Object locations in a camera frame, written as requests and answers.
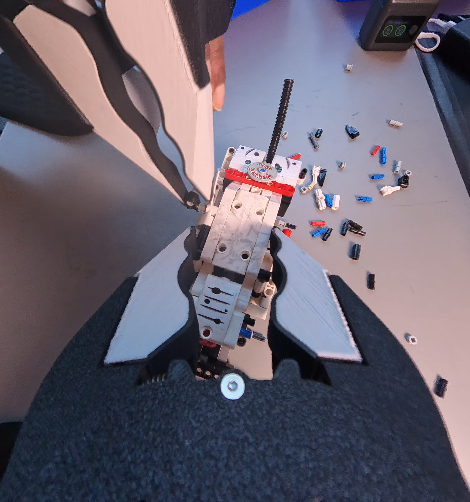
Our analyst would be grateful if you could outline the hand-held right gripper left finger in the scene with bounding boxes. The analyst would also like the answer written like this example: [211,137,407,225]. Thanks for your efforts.
[102,232,200,368]

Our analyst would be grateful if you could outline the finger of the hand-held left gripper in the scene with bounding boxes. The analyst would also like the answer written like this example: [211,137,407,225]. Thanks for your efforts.
[12,0,192,208]
[100,0,217,208]

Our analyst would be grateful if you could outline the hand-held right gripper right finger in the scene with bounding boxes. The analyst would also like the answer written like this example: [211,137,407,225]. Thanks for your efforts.
[268,232,363,363]

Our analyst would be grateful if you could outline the white toy truck chassis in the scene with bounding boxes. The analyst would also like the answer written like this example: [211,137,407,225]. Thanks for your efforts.
[190,144,308,381]

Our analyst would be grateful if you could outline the black ribbed flexible rod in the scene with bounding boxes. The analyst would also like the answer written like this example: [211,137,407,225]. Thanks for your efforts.
[267,79,295,162]

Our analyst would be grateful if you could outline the grey desk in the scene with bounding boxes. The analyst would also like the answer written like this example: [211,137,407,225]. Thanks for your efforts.
[0,0,470,502]

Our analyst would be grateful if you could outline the person's left hand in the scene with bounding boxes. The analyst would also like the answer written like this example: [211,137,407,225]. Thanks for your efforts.
[205,36,228,112]

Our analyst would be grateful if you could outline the scattered small building pieces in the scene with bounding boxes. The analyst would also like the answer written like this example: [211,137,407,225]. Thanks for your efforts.
[294,63,451,397]

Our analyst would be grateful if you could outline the black box device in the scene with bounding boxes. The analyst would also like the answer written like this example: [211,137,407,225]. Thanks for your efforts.
[359,0,440,52]

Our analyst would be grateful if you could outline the black power adapter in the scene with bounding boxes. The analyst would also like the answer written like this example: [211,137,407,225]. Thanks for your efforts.
[435,16,470,79]

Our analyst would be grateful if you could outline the white cable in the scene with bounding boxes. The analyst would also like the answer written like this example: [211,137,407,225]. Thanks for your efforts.
[414,22,444,54]

